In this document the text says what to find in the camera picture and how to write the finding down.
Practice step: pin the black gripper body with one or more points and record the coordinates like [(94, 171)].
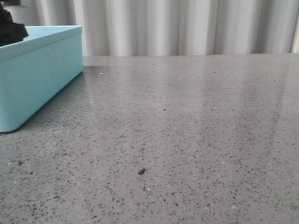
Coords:
[(10, 32)]

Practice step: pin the light blue storage box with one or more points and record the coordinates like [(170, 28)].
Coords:
[(35, 70)]

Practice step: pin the white pleated curtain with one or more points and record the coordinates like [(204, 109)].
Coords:
[(170, 27)]

